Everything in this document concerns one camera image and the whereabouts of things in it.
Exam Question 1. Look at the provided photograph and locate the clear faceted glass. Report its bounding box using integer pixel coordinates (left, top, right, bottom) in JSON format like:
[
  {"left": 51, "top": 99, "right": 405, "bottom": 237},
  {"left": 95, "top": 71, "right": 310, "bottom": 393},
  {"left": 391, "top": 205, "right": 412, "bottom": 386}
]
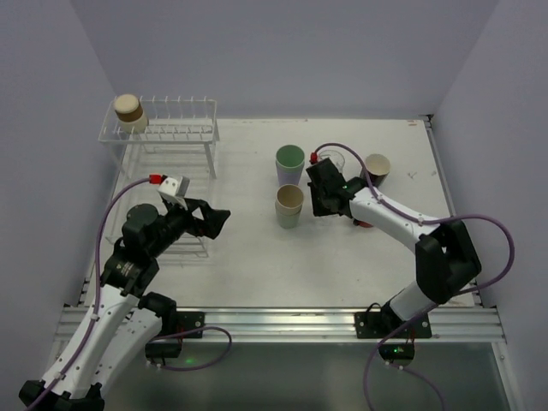
[{"left": 319, "top": 149, "right": 345, "bottom": 174}]

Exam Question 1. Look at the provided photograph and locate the red cup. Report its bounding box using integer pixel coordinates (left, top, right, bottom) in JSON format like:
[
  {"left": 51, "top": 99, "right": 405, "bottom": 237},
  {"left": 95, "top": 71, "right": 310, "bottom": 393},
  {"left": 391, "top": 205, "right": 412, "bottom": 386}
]
[{"left": 353, "top": 219, "right": 373, "bottom": 228}]

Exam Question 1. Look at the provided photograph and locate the beige cup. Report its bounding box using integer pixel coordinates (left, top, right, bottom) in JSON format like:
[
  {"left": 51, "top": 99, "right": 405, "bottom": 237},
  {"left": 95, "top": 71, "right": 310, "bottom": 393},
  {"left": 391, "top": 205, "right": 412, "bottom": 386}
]
[{"left": 275, "top": 184, "right": 304, "bottom": 216}]

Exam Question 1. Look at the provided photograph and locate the green cup shelf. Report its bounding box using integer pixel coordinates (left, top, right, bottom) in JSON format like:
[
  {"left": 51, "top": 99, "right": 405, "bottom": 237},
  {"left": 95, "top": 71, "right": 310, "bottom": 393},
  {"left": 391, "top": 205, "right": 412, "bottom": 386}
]
[
  {"left": 275, "top": 145, "right": 305, "bottom": 170},
  {"left": 276, "top": 205, "right": 302, "bottom": 229}
]

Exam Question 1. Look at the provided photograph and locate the lavender cup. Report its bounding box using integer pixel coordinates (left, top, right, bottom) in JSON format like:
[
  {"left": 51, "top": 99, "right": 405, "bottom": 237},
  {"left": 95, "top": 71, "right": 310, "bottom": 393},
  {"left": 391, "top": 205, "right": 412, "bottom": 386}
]
[{"left": 276, "top": 162, "right": 304, "bottom": 187}]

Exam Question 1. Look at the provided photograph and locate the black mug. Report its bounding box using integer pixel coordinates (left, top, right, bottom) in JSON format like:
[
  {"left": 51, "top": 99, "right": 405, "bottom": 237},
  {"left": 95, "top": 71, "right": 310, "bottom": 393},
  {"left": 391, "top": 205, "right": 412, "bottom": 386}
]
[{"left": 360, "top": 153, "right": 390, "bottom": 188}]

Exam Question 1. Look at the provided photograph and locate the brown and cream cup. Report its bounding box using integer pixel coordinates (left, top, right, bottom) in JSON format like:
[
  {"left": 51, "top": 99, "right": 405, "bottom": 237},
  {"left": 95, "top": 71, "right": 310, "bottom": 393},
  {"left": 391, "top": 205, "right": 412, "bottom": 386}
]
[{"left": 113, "top": 94, "right": 149, "bottom": 134}]

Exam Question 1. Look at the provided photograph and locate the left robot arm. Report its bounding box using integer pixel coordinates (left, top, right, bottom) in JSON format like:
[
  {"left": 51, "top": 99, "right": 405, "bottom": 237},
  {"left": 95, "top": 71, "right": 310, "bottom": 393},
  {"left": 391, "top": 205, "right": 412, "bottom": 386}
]
[{"left": 19, "top": 199, "right": 230, "bottom": 410}]

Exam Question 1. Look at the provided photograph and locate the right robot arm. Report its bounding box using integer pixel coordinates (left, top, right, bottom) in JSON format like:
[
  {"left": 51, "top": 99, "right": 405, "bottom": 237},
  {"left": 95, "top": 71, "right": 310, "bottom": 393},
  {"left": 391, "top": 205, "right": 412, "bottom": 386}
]
[{"left": 307, "top": 158, "right": 481, "bottom": 334}]

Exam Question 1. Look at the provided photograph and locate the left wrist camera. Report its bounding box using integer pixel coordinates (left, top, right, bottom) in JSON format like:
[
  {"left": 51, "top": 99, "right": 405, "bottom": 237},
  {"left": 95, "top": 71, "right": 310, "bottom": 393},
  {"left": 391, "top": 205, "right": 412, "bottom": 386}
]
[{"left": 158, "top": 176, "right": 190, "bottom": 210}]

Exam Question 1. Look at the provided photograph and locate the white wire dish rack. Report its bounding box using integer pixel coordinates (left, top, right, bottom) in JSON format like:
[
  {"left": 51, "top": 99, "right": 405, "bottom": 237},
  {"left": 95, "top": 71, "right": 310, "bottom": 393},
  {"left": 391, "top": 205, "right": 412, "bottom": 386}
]
[{"left": 98, "top": 96, "right": 220, "bottom": 263}]

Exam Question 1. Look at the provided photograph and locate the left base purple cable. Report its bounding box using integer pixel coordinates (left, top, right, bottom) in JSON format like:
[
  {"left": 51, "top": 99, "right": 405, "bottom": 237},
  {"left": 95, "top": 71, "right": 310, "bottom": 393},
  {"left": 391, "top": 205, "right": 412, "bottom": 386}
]
[{"left": 145, "top": 325, "right": 234, "bottom": 372}]

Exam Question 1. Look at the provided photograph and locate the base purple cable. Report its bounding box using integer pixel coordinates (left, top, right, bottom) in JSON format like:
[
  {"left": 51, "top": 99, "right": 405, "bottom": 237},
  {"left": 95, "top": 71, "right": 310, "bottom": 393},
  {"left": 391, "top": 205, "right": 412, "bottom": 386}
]
[
  {"left": 145, "top": 325, "right": 234, "bottom": 372},
  {"left": 363, "top": 312, "right": 450, "bottom": 411}
]

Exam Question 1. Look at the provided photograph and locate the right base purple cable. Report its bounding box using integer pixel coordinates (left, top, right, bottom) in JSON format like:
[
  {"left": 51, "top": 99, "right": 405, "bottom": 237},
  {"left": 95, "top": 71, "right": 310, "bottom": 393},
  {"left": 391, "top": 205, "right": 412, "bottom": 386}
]
[{"left": 363, "top": 312, "right": 450, "bottom": 411}]

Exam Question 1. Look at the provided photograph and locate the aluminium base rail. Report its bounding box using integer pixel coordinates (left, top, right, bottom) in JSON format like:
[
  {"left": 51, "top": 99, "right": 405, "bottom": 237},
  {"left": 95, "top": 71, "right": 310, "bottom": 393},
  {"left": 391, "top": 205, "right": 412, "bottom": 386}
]
[{"left": 55, "top": 304, "right": 502, "bottom": 344}]

